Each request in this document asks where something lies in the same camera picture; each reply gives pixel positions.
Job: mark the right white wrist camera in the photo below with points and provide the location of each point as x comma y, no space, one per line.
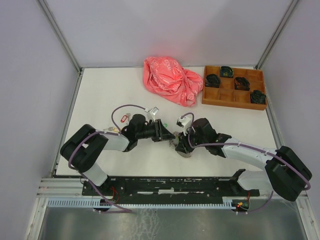
185,123

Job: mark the dark roll right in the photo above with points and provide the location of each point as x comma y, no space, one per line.
257,97

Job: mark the red tag key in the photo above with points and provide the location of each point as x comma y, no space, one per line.
125,119

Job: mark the pink crumpled cloth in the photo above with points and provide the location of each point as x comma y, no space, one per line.
165,77

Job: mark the dark roll left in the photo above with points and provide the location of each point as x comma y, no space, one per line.
212,81

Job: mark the dark roll centre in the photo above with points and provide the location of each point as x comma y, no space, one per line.
241,83

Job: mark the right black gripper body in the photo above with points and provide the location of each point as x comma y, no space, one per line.
184,141

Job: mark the aluminium frame rail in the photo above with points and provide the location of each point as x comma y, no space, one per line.
60,188

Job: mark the keyring with yellow blue tags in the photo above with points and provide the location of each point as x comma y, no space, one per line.
173,143

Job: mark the dark roll top middle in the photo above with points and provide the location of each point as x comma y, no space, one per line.
226,72

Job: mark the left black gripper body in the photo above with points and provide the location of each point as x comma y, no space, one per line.
153,131

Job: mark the wooden compartment tray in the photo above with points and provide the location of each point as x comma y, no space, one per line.
227,96

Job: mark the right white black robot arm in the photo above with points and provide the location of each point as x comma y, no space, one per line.
279,170

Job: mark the yellow tag key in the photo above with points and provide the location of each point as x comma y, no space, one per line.
111,129

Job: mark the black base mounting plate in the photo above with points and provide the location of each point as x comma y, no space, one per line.
173,190

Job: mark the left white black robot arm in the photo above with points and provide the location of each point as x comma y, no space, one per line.
84,147

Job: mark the dark roll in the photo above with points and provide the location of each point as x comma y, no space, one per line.
226,72
212,81
257,97
241,83

